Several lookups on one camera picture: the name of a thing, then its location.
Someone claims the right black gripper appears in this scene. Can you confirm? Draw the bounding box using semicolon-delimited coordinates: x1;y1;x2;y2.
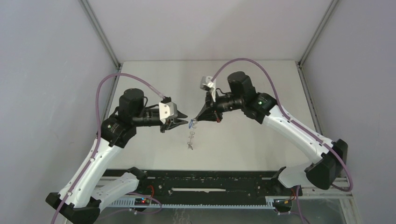
196;90;244;123

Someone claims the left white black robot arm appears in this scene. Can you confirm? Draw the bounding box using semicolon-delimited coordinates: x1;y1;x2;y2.
45;88;188;224

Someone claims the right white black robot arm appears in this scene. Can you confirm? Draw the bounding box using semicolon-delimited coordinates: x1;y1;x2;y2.
195;71;348;195

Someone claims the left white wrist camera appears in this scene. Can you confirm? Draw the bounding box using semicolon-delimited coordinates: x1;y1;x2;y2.
158;102;178;124

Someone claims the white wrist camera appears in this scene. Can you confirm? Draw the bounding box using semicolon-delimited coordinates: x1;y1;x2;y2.
158;102;178;124
200;76;216;102

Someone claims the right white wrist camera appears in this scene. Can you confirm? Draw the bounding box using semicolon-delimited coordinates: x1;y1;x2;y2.
200;76;216;102

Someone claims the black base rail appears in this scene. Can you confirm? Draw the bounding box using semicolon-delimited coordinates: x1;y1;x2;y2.
137;170;302;205

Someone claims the grey cable duct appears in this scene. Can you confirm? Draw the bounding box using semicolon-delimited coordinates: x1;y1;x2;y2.
106;197;275;209

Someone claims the left aluminium frame post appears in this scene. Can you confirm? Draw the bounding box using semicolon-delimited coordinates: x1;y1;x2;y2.
79;0;121;70

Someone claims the aluminium frame post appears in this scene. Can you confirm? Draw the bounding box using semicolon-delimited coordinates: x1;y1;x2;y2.
79;0;121;70
298;0;340;67

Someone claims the right aluminium frame post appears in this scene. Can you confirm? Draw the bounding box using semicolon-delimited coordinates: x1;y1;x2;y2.
298;0;340;67

